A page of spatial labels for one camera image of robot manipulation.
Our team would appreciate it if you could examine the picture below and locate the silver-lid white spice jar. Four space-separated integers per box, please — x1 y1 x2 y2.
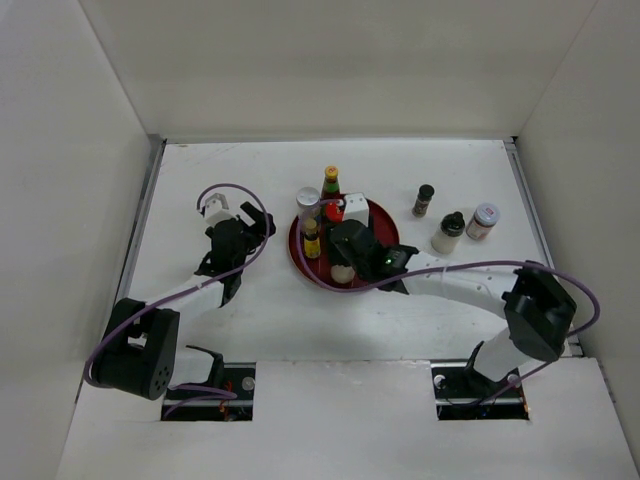
296 186 321 221

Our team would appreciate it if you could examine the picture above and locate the small yellow-label brown bottle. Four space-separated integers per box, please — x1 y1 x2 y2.
302 217 321 260

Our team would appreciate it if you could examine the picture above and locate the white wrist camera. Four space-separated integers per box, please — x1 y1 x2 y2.
342 192 370 227
199 193 235 227

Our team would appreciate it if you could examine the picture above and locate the grey-cap white shaker bottle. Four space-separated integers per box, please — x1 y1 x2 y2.
330 265 355 285

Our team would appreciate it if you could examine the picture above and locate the right aluminium table rail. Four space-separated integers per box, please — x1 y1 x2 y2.
503 135 581 347

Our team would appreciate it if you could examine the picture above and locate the green red sauce bottle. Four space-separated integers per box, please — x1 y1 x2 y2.
320 165 341 201

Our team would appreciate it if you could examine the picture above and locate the black-cap white shaker bottle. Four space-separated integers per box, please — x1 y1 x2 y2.
431 211 466 255

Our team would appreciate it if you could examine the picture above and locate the left aluminium table rail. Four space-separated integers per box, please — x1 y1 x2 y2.
112 134 167 305

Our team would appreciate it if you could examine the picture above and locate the red-lid dark sauce jar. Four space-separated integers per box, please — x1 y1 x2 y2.
324 200 344 229

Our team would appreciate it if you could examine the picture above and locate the small black-lid pepper bottle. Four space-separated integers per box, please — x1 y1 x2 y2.
411 184 435 218

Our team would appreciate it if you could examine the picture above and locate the white-lid red-label jar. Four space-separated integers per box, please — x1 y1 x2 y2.
466 203 500 241

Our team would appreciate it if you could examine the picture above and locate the red round tray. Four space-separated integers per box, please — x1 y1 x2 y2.
288 199 399 292

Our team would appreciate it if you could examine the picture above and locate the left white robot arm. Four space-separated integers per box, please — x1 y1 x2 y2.
83 199 276 400

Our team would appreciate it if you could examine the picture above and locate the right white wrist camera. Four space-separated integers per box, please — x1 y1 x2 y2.
342 192 370 227

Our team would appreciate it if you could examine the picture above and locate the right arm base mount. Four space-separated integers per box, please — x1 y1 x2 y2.
431 361 529 421

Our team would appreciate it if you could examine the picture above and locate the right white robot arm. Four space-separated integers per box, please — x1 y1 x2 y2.
329 220 577 398

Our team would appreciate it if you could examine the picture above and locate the aluminium table rail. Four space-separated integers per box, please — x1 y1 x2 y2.
503 135 581 347
112 134 167 305

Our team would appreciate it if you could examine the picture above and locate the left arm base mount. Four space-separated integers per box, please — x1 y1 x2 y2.
160 345 257 422

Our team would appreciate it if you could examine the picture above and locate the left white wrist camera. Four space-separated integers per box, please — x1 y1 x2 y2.
199 193 235 227

